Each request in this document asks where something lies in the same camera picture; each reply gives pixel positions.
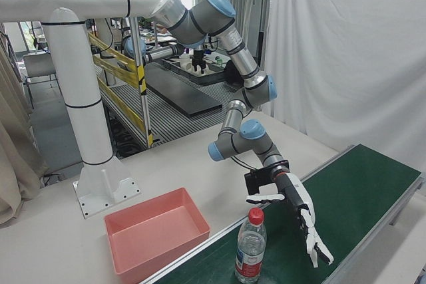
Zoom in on black two-finger gripper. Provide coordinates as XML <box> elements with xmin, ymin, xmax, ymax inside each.
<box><xmin>191</xmin><ymin>50</ymin><xmax>207</xmax><ymax>75</ymax></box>

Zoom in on clear water bottle red label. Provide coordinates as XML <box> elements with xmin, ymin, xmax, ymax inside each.
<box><xmin>234</xmin><ymin>206</ymin><xmax>268</xmax><ymax>284</ymax></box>

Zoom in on pink plastic basket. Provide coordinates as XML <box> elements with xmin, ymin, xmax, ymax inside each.
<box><xmin>104</xmin><ymin>187</ymin><xmax>211</xmax><ymax>284</ymax></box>

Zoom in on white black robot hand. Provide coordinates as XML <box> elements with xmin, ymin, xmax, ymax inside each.
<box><xmin>246</xmin><ymin>172</ymin><xmax>335</xmax><ymax>269</ymax></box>

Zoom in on grey tray bins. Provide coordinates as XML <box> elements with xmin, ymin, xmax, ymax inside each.
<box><xmin>162</xmin><ymin>56</ymin><xmax>234</xmax><ymax>86</ymax></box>

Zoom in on black round seat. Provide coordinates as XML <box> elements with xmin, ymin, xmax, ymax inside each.
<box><xmin>224</xmin><ymin>59</ymin><xmax>246</xmax><ymax>85</ymax></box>

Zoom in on long black slab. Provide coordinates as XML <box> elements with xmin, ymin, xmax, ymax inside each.
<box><xmin>144</xmin><ymin>63</ymin><xmax>223</xmax><ymax>118</ymax></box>

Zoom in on yellow black safety fence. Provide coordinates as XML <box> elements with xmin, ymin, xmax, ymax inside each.
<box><xmin>88</xmin><ymin>31</ymin><xmax>156</xmax><ymax>149</ymax></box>

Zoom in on white robot stand column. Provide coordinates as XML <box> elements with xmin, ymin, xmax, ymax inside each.
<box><xmin>0</xmin><ymin>0</ymin><xmax>177</xmax><ymax>220</ymax></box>

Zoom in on white curtain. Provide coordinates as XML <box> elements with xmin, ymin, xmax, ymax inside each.
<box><xmin>262</xmin><ymin>0</ymin><xmax>426</xmax><ymax>172</ymax></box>

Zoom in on white chair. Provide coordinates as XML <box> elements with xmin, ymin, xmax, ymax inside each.
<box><xmin>22</xmin><ymin>53</ymin><xmax>61</xmax><ymax>99</ymax></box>

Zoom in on beige curtain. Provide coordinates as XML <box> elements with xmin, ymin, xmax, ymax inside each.
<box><xmin>0</xmin><ymin>44</ymin><xmax>49</xmax><ymax>228</ymax></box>

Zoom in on green conveyor belt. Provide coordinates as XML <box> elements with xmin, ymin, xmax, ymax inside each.
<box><xmin>141</xmin><ymin>143</ymin><xmax>426</xmax><ymax>284</ymax></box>

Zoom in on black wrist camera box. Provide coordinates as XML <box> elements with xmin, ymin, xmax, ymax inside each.
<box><xmin>244</xmin><ymin>167</ymin><xmax>276</xmax><ymax>196</ymax></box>

